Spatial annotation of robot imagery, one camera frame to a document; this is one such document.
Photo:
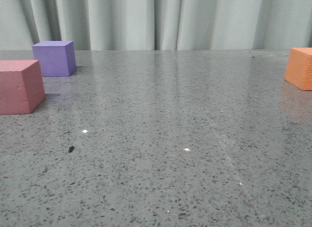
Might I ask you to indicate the purple foam cube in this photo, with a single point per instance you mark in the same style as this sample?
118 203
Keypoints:
56 58

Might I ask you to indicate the orange foam cube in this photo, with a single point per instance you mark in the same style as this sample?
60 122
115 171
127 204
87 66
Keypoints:
299 68

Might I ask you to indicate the pink foam cube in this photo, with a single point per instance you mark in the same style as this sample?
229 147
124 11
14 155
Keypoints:
21 86

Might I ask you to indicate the pale green curtain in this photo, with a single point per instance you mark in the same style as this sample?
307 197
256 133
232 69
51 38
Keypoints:
157 24

